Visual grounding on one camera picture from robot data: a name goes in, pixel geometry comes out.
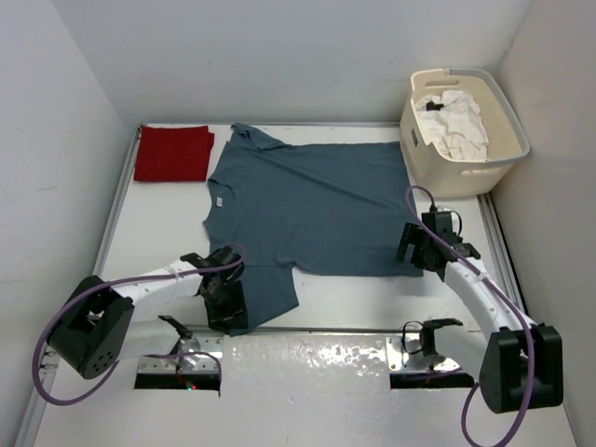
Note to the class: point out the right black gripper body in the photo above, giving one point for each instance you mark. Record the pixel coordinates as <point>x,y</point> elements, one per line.
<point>422,260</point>

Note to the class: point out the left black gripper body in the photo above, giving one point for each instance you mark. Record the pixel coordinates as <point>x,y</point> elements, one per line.
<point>224,303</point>

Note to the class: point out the blue t shirt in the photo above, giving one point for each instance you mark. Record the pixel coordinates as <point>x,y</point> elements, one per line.
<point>327,209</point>

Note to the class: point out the red t shirt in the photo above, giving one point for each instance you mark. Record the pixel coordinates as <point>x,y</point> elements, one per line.
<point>173,155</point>

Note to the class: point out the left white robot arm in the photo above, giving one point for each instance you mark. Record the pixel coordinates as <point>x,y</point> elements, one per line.
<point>102,322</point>

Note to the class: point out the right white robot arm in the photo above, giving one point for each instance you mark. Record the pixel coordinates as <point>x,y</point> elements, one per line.
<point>516,362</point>

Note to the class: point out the reflective foil panel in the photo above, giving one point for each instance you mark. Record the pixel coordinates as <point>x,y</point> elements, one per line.
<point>303,360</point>

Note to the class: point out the cream laundry basket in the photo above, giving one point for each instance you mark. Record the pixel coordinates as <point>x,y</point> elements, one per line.
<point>443,176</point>

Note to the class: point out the white t shirt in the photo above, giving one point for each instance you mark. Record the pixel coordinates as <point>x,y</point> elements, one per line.
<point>452,122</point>

